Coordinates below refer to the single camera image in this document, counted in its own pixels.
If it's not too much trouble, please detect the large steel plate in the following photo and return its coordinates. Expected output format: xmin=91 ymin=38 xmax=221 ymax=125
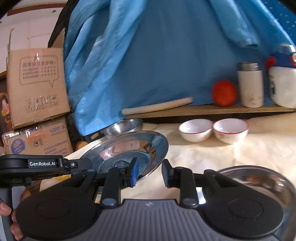
xmin=81 ymin=131 xmax=169 ymax=182

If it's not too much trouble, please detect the small steel bowl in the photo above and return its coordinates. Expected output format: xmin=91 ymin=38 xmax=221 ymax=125
xmin=100 ymin=118 xmax=143 ymax=138

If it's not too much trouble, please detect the person's left hand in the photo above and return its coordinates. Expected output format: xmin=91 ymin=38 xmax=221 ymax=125
xmin=1 ymin=187 xmax=31 ymax=240

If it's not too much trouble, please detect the cream table cloth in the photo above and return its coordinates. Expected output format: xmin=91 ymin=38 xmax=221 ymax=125
xmin=39 ymin=113 xmax=296 ymax=207

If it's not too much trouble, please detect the lower cardboard box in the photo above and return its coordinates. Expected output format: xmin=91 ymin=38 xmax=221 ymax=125
xmin=2 ymin=117 xmax=73 ymax=157

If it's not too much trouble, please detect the cardboard box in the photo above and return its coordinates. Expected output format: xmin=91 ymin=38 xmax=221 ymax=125
xmin=2 ymin=117 xmax=73 ymax=157
xmin=6 ymin=27 xmax=71 ymax=130

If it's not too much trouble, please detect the white bowl red rim left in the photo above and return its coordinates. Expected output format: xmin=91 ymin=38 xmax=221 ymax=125
xmin=178 ymin=118 xmax=213 ymax=143

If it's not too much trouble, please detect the white bowl red rim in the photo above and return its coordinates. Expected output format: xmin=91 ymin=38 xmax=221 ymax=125
xmin=213 ymin=118 xmax=249 ymax=145
xmin=178 ymin=118 xmax=213 ymax=143

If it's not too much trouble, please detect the white bowl red rim right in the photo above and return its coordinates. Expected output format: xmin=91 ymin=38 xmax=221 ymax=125
xmin=213 ymin=118 xmax=249 ymax=145

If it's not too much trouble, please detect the wooden board shelf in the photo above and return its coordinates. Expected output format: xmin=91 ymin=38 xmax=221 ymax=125
xmin=125 ymin=104 xmax=295 ymax=118

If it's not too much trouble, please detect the wooden rolling pin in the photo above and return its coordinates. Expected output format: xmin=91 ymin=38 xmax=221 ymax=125
xmin=121 ymin=97 xmax=193 ymax=115

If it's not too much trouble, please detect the upper cardboard box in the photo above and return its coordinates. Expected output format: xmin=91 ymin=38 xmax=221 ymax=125
xmin=6 ymin=27 xmax=71 ymax=130

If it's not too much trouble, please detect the orange fruit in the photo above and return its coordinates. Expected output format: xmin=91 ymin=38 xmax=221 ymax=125
xmin=212 ymin=80 xmax=237 ymax=107

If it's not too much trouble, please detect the blue jacket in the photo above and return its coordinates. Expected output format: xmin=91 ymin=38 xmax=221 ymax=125
xmin=63 ymin=0 xmax=296 ymax=137

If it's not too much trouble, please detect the white thermos steel lid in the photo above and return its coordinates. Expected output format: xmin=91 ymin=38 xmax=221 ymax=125
xmin=237 ymin=62 xmax=264 ymax=108

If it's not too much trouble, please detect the white jug blue lid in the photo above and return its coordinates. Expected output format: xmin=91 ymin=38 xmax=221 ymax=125
xmin=265 ymin=44 xmax=295 ymax=108

